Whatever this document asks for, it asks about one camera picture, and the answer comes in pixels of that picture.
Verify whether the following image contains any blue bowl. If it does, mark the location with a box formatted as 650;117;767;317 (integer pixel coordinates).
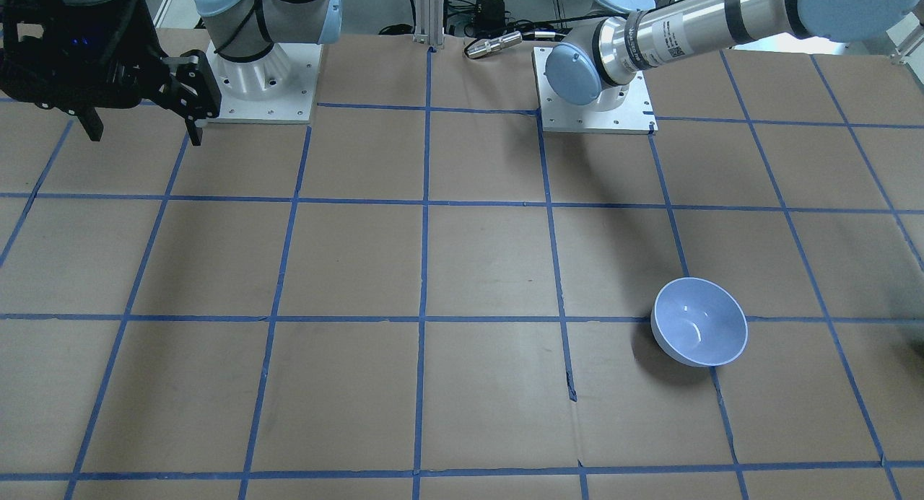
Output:
650;277;749;367

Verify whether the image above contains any silver metal cylinder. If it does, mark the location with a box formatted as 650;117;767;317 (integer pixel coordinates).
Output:
464;31;523;60

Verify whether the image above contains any black adapter box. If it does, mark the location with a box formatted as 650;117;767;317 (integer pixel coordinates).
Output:
472;0;506;33

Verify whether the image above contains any aluminium frame post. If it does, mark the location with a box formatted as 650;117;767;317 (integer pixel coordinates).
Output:
410;0;448;52

